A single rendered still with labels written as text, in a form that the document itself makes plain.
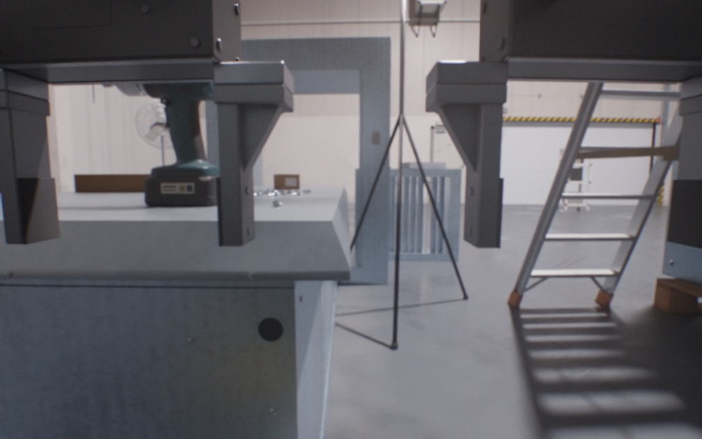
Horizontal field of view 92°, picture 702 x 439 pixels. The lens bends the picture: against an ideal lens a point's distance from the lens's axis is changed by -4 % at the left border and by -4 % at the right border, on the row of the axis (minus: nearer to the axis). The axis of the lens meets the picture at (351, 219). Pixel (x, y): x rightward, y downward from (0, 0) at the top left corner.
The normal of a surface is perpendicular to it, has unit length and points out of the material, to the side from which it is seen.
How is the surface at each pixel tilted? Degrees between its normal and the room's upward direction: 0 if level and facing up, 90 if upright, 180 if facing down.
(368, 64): 90
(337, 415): 0
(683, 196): 90
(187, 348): 90
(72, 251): 67
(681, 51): 90
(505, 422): 0
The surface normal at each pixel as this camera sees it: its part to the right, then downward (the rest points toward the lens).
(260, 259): 0.01, -0.28
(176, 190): -0.05, 0.11
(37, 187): 1.00, 0.00
